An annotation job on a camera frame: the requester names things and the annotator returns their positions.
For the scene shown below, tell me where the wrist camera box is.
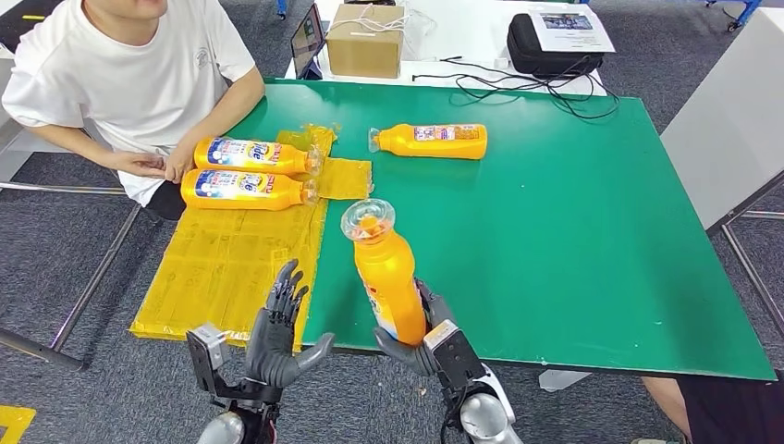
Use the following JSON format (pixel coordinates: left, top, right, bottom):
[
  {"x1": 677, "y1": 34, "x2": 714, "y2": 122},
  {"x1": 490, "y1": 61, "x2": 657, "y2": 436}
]
[
  {"x1": 186, "y1": 323, "x2": 231, "y2": 393},
  {"x1": 423, "y1": 319, "x2": 489, "y2": 393}
]

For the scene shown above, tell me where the black cable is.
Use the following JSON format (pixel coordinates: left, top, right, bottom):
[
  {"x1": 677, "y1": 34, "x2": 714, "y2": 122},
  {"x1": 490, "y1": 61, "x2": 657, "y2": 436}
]
[
  {"x1": 411, "y1": 72, "x2": 621, "y2": 121},
  {"x1": 440, "y1": 55, "x2": 606, "y2": 99}
]

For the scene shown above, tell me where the white table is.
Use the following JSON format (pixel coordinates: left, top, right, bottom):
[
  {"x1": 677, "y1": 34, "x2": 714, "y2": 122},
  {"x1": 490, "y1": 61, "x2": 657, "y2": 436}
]
[{"x1": 285, "y1": 0, "x2": 608, "y2": 97}]

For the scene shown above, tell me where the person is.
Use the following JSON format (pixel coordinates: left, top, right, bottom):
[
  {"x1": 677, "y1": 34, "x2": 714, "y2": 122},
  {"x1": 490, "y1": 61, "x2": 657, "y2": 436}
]
[
  {"x1": 640, "y1": 375, "x2": 784, "y2": 444},
  {"x1": 1, "y1": 0, "x2": 266, "y2": 222}
]

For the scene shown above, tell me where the printed paper sheet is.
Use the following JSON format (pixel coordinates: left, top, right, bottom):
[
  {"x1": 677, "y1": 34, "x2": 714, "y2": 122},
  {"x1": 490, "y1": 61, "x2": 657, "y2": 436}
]
[{"x1": 528, "y1": 5, "x2": 617, "y2": 55}]

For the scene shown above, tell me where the brown cardboard box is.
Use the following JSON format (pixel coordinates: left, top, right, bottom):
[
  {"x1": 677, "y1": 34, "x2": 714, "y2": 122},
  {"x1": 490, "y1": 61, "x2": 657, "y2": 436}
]
[{"x1": 325, "y1": 4, "x2": 406, "y2": 80}]

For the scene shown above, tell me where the white string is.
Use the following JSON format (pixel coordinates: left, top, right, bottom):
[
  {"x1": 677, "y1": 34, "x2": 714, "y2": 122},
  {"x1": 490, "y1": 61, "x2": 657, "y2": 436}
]
[{"x1": 327, "y1": 5, "x2": 439, "y2": 38}]

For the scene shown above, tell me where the person's left hand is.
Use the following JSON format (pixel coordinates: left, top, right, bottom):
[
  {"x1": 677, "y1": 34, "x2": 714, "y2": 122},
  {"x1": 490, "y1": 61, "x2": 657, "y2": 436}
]
[{"x1": 163, "y1": 135, "x2": 199, "y2": 185}]

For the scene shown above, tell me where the yellow taped cardboard mat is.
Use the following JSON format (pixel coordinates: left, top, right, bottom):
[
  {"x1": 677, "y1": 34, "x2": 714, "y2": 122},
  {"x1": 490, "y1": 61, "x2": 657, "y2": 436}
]
[{"x1": 129, "y1": 124, "x2": 374, "y2": 346}]

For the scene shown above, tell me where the black tablet on stand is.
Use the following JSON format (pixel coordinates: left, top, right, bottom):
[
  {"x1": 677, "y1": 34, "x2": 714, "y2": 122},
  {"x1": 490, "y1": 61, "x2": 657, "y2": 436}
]
[{"x1": 289, "y1": 3, "x2": 327, "y2": 80}]

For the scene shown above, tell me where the grey metal frame table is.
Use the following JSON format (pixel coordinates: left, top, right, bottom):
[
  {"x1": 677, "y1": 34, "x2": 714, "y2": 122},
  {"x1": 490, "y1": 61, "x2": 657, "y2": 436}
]
[{"x1": 0, "y1": 57, "x2": 145, "y2": 373}]

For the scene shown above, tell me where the black case with yellow tag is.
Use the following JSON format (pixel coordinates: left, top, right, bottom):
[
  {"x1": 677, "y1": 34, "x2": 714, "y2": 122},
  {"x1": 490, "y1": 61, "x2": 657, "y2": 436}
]
[{"x1": 0, "y1": 0, "x2": 47, "y2": 54}]

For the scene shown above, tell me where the black zip case with paper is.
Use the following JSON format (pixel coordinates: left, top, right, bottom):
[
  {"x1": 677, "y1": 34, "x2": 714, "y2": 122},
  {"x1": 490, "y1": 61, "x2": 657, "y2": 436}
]
[{"x1": 507, "y1": 13, "x2": 606, "y2": 79}]

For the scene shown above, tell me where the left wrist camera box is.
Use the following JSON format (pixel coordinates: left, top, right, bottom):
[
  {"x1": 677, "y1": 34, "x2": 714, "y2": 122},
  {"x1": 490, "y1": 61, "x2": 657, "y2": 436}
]
[{"x1": 186, "y1": 323, "x2": 231, "y2": 393}]

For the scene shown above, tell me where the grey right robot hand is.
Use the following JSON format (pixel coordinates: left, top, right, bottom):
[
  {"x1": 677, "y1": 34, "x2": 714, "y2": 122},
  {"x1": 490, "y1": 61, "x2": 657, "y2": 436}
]
[{"x1": 374, "y1": 278, "x2": 459, "y2": 378}]

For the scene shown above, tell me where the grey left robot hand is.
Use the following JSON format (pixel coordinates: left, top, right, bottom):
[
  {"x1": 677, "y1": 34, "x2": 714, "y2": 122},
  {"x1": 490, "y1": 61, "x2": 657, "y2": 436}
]
[{"x1": 244, "y1": 258, "x2": 337, "y2": 389}]

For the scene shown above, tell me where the person's right hand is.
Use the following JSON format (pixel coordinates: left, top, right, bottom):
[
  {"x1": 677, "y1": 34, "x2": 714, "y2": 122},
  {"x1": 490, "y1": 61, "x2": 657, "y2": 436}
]
[{"x1": 104, "y1": 150, "x2": 167, "y2": 180}]

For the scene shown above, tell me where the blue metal frame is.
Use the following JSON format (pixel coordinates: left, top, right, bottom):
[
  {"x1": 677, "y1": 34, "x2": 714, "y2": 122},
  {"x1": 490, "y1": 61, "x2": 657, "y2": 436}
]
[{"x1": 704, "y1": 0, "x2": 764, "y2": 31}]

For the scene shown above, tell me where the white table support block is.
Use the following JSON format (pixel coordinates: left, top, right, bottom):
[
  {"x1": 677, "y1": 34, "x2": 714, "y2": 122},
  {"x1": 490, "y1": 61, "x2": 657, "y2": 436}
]
[{"x1": 538, "y1": 370, "x2": 594, "y2": 394}]

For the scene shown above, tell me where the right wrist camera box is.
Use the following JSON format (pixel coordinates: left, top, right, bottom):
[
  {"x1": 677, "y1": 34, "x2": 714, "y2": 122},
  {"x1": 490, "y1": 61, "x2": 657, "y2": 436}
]
[{"x1": 423, "y1": 319, "x2": 489, "y2": 393}]

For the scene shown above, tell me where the grey table with metal legs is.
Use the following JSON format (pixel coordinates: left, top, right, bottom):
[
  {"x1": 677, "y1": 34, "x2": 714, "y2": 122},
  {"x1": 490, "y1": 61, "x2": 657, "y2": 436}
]
[{"x1": 661, "y1": 6, "x2": 784, "y2": 339}]

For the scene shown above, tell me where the orange detergent bottle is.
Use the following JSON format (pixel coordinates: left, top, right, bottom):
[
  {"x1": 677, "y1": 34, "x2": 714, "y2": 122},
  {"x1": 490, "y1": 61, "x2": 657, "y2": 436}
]
[
  {"x1": 180, "y1": 168, "x2": 318, "y2": 212},
  {"x1": 193, "y1": 136, "x2": 324, "y2": 177},
  {"x1": 368, "y1": 123, "x2": 489, "y2": 161},
  {"x1": 340, "y1": 198, "x2": 428, "y2": 348}
]

